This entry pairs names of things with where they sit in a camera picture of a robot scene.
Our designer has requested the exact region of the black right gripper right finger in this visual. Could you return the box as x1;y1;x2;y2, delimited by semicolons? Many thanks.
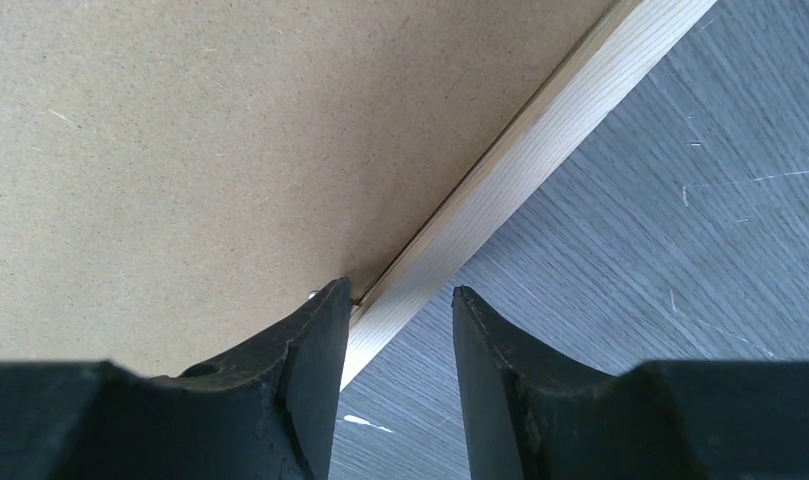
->
452;286;809;479

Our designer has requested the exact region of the brown cardboard backing board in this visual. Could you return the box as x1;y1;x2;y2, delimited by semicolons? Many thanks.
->
0;1;609;375

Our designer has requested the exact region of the light wooden picture frame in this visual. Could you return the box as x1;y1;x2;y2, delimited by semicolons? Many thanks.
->
341;0;714;386

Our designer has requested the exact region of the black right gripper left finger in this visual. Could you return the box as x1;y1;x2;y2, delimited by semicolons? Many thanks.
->
0;277;351;479

